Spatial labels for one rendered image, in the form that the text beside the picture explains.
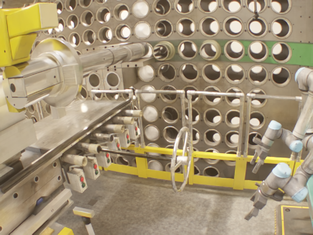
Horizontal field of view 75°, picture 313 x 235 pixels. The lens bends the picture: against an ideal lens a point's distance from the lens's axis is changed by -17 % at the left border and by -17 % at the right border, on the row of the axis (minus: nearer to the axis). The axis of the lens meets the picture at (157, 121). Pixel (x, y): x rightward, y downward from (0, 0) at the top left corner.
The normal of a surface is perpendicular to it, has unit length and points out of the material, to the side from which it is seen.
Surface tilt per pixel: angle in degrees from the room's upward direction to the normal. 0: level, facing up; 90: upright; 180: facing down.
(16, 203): 90
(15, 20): 90
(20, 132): 90
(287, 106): 90
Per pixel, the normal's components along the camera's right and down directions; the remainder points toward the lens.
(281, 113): -0.36, 0.37
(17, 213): 0.93, 0.06
